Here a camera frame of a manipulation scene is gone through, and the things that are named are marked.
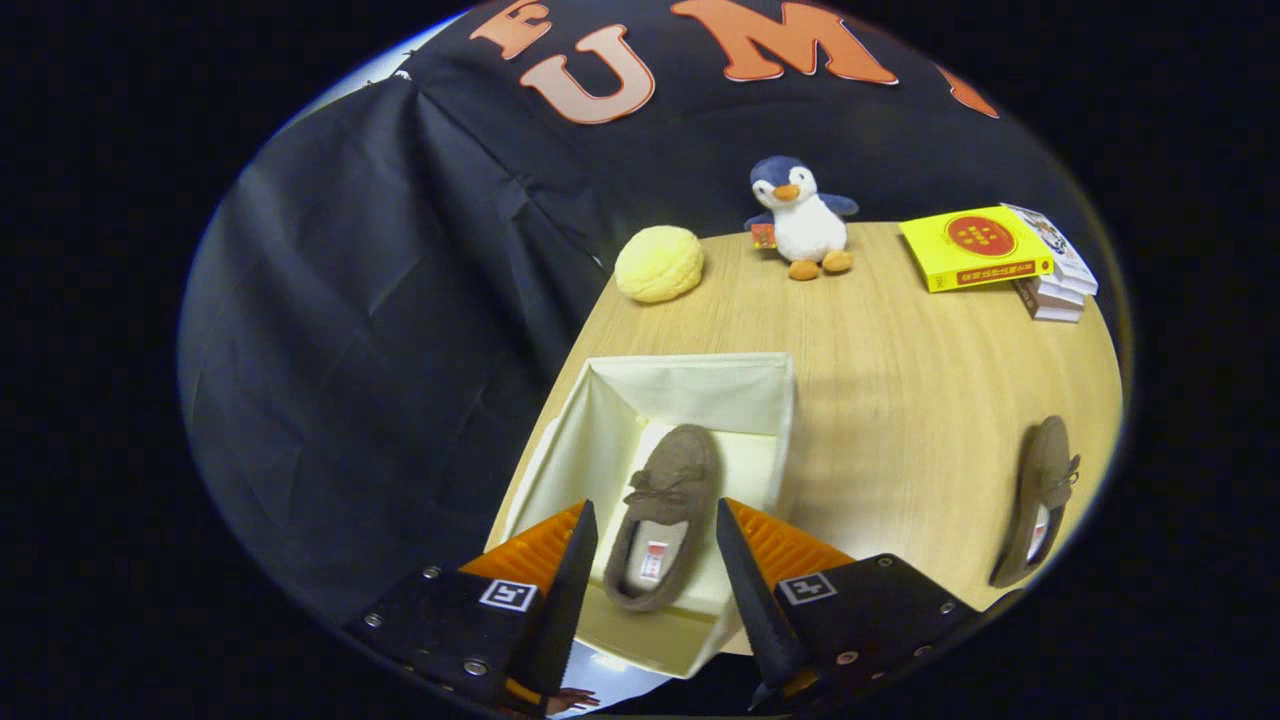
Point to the illustrated white cover book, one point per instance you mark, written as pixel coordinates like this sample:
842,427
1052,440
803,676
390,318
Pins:
1060,250

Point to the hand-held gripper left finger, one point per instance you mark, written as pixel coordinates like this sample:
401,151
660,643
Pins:
570,610

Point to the penguin plush toy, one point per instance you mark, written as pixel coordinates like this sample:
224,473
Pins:
805,230

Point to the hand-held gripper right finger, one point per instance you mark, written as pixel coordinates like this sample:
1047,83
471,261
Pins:
765,620

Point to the yellow round plush bun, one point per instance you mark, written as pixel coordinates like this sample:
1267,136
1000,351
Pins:
658,265

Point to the cream fabric storage box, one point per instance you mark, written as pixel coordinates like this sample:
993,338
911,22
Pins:
690,395

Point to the yellow book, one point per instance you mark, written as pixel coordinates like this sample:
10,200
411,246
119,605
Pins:
975,245

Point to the brown suede moccasin shoe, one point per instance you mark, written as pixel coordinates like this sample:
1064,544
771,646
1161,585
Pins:
675,470
1040,470

